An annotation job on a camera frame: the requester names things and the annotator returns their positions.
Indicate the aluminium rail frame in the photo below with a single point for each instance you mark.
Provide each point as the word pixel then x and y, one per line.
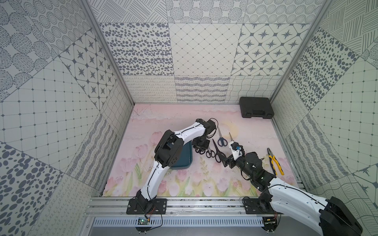
pixel 187 206

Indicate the white perforated cable duct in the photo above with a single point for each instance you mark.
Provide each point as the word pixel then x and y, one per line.
pixel 236 221

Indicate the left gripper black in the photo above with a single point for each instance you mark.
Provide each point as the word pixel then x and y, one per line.
pixel 201 144

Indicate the left green circuit board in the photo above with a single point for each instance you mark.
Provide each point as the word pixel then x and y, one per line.
pixel 143 225

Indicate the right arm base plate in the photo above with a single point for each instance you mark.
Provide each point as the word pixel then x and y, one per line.
pixel 256 206

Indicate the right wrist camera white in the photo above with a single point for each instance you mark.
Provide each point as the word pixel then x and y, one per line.
pixel 236 149

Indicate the right black controller board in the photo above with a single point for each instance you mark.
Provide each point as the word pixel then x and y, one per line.
pixel 269 224

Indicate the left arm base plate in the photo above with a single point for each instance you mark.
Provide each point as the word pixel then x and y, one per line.
pixel 144 207

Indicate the black plastic tool case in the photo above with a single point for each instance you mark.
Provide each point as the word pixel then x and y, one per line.
pixel 256 107

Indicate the yellow black pliers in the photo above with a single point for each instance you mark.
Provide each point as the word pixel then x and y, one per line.
pixel 274 163

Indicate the blue handled scissors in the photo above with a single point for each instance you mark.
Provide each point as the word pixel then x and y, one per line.
pixel 222 142

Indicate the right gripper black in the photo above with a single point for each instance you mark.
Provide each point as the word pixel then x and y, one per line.
pixel 231 160

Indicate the large all-black scissors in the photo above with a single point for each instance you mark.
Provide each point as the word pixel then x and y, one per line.
pixel 218 153

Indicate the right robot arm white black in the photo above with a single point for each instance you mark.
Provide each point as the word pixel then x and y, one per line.
pixel 328 217

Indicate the small black scissors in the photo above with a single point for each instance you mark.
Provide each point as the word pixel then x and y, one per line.
pixel 210 153

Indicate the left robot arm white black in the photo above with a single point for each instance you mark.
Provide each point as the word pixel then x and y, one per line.
pixel 167 153

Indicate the teal plastic storage box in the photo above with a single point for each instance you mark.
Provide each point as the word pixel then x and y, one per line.
pixel 186 158

